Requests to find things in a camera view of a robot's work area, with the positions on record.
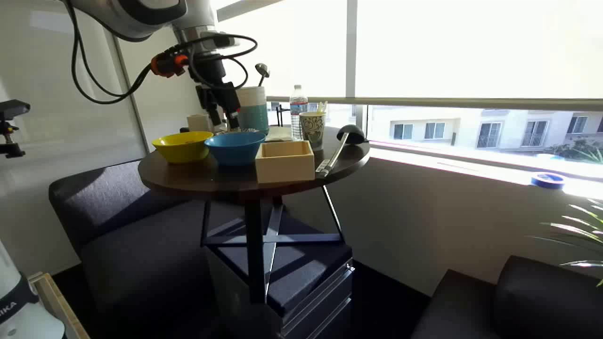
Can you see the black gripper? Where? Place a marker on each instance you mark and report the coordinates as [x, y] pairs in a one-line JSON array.
[[211, 86]]

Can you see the blue bowl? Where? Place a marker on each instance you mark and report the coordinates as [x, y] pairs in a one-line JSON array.
[[235, 150]]

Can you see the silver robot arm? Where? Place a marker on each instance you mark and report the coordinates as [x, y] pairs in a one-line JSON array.
[[133, 11]]

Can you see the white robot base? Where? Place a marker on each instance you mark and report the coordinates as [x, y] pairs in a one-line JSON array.
[[18, 306]]

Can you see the yellow bowl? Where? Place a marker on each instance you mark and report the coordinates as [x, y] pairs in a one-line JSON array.
[[180, 148]]

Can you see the cream cup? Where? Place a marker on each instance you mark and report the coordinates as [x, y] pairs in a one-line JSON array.
[[199, 120]]

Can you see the tall white teal canister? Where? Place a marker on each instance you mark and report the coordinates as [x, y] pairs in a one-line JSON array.
[[252, 113]]

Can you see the metal spoon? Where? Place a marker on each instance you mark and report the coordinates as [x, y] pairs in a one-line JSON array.
[[262, 67]]

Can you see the round dark wooden table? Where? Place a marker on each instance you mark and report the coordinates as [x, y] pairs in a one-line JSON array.
[[188, 178]]

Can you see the clear water bottle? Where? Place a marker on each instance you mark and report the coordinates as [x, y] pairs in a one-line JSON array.
[[297, 105]]

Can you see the light wooden box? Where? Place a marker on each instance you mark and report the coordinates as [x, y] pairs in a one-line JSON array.
[[282, 165]]

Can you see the patterned paper cup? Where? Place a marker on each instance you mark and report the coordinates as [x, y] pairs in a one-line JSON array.
[[311, 129]]

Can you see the dark grey sofa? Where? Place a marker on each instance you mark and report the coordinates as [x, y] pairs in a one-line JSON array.
[[124, 250]]

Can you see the blue tape roll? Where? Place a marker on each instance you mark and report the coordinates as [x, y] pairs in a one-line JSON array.
[[546, 180]]

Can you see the black leather armchair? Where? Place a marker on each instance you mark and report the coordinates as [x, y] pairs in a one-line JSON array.
[[533, 301]]

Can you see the black camera on tripod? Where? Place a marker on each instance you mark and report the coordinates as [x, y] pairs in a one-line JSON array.
[[9, 113]]

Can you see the light wooden frame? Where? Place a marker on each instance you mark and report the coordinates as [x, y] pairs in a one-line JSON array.
[[58, 303]]

